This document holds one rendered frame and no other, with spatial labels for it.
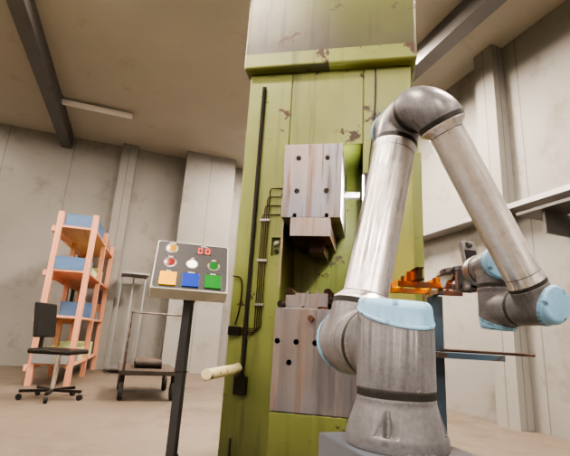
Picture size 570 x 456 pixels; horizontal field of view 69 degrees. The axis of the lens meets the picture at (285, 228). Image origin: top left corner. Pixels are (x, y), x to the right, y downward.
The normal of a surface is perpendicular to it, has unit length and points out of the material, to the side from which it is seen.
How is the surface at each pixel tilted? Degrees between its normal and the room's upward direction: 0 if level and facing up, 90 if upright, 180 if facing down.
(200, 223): 90
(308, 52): 90
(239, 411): 90
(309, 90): 90
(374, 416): 70
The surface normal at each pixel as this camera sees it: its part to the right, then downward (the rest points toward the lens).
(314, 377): -0.18, -0.26
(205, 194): 0.34, -0.22
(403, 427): -0.08, -0.57
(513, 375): -0.94, -0.14
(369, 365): -0.82, -0.19
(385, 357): -0.47, -0.25
